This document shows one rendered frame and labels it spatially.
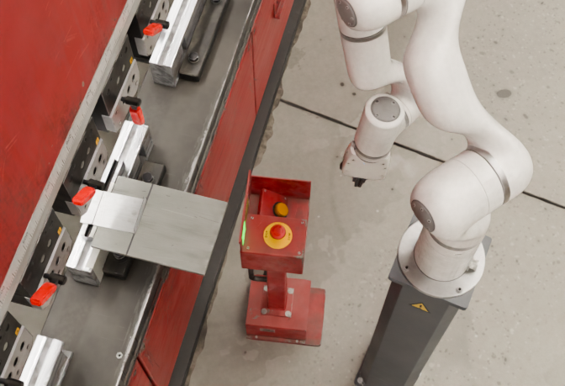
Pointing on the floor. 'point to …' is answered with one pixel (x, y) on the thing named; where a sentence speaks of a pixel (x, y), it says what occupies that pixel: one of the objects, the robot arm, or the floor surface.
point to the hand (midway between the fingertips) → (359, 177)
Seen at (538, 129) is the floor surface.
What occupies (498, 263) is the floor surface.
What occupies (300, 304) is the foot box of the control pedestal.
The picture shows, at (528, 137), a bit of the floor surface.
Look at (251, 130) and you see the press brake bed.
